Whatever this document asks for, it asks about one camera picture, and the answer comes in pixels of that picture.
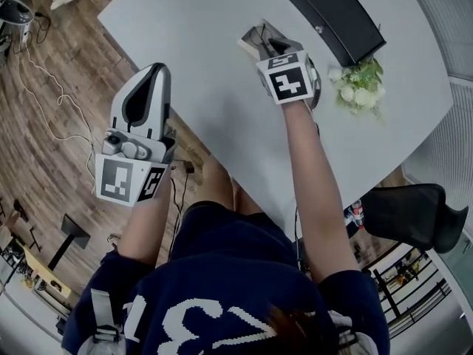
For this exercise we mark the wooden desk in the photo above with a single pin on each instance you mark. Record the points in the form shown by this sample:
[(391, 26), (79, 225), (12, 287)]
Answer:
[(37, 272)]

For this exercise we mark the black mesh office chair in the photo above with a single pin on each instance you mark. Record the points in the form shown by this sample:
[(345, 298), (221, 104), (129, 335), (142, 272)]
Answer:
[(406, 216)]

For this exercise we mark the person's right forearm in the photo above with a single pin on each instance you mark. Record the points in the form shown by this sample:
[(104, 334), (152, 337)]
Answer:
[(318, 198)]

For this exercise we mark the red label plastic bottle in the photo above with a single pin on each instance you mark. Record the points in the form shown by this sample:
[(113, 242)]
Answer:
[(357, 213)]

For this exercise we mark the black rectangular box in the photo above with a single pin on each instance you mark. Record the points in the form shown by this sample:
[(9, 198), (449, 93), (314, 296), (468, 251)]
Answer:
[(336, 13)]

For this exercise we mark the grey rounded device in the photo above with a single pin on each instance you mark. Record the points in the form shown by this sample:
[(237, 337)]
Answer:
[(15, 11)]

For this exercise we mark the black table base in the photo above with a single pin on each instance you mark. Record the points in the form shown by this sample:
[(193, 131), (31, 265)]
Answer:
[(72, 235)]

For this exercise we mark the black metal rack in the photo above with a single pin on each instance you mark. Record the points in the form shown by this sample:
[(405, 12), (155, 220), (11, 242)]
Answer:
[(414, 290)]

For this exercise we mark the person's leg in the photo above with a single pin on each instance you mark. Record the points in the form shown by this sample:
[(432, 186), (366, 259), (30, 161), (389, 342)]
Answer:
[(218, 183), (251, 198)]

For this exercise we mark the black eyeglasses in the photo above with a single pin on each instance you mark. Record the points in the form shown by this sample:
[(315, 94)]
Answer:
[(255, 35)]

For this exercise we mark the person's left leg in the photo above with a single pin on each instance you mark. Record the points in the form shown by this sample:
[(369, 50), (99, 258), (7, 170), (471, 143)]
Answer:
[(218, 183)]

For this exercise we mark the navy blue printed shirt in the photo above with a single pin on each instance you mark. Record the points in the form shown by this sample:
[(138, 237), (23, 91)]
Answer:
[(229, 272)]

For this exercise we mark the white flower bouquet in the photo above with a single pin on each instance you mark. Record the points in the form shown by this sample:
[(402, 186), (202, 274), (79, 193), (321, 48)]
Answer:
[(360, 87)]

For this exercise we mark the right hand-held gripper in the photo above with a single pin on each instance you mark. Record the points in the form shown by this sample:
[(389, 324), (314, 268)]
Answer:
[(290, 85)]

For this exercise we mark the person's right leg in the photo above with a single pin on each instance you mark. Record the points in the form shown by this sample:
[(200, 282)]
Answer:
[(251, 198)]

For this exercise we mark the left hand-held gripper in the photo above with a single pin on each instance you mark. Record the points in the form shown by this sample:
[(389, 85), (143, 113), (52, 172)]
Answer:
[(114, 178)]

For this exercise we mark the person's left forearm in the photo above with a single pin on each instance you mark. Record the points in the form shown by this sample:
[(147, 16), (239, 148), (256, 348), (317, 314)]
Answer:
[(142, 228)]

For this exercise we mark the white glasses case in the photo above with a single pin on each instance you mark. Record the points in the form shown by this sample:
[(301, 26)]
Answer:
[(247, 42)]

